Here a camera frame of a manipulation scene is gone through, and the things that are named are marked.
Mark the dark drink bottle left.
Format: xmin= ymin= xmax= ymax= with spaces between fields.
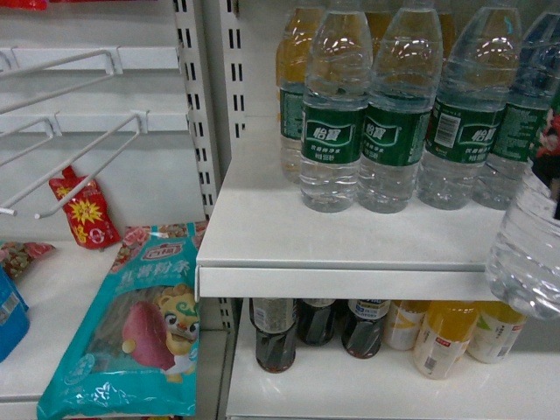
xmin=249 ymin=297 xmax=298 ymax=374

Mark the dark drink bottle middle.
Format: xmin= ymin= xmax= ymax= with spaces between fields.
xmin=297 ymin=298 xmax=335 ymax=347

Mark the white wire display hook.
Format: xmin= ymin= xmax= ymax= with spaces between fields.
xmin=0 ymin=109 xmax=151 ymax=220

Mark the floral snack bag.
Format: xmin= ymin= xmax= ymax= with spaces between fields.
xmin=1 ymin=241 xmax=56 ymax=280

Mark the teal sweet potato noodle bag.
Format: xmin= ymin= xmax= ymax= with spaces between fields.
xmin=37 ymin=221 xmax=207 ymax=419

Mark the water bottle with barcode label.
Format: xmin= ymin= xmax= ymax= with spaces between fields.
xmin=485 ymin=85 xmax=560 ymax=320

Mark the rightmost water bottle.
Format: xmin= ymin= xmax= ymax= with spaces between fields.
xmin=472 ymin=6 xmax=559 ymax=210

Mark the blue snack bag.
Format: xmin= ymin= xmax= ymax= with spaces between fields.
xmin=0 ymin=269 xmax=30 ymax=361

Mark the orange juice bottle front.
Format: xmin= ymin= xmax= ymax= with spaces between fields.
xmin=412 ymin=300 xmax=479 ymax=380

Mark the yellow juice bottle right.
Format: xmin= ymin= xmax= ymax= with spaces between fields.
xmin=467 ymin=301 xmax=527 ymax=364

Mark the water bottle barcode side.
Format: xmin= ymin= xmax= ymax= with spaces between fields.
xmin=416 ymin=1 xmax=522 ymax=210

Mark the front left water bottle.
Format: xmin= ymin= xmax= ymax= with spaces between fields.
xmin=299 ymin=1 xmax=373 ymax=213

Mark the yellow tea bottle behind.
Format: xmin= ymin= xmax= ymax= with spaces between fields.
xmin=276 ymin=1 xmax=325 ymax=184

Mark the white yellow drink bottle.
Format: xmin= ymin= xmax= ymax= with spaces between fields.
xmin=383 ymin=300 xmax=430 ymax=351

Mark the white slotted shelf upright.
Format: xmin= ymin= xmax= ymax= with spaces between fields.
xmin=173 ymin=0 xmax=247 ymax=338

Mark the dark drink bottle blue label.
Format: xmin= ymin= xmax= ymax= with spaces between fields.
xmin=341 ymin=299 xmax=390 ymax=359

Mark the upper white wire hook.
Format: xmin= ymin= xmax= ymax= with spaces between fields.
xmin=1 ymin=49 xmax=123 ymax=115

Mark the white water shelf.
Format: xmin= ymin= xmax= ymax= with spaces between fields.
xmin=197 ymin=117 xmax=503 ymax=301

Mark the red sauce pouch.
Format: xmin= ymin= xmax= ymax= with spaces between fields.
xmin=48 ymin=166 xmax=121 ymax=249

